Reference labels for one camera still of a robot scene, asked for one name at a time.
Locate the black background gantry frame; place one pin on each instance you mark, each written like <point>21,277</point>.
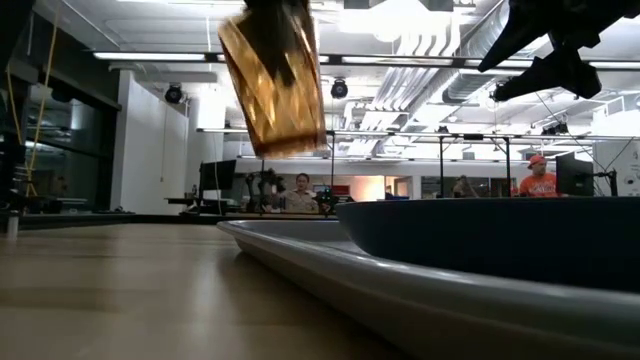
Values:
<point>507,160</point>
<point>332,165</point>

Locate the grey metal tray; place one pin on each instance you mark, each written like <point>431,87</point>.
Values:
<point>450,315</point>

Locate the background robot station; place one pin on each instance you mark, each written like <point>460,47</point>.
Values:
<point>326,200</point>

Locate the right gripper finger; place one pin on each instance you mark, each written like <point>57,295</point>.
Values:
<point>560,72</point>
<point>515,37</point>

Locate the black aluminium table frame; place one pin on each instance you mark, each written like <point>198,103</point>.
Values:
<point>150,219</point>

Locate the dark blue plate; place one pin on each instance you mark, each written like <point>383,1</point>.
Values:
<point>500,240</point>

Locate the background black robot arm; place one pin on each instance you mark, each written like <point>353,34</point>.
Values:
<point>262,190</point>

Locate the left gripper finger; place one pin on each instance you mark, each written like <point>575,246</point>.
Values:
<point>277,40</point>

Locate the long ceiling light bar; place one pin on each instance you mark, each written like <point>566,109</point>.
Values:
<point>150,56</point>

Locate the black computer monitor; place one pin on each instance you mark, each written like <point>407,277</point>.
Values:
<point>217,175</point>
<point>574,176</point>

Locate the white post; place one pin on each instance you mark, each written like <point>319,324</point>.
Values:
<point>12,225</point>

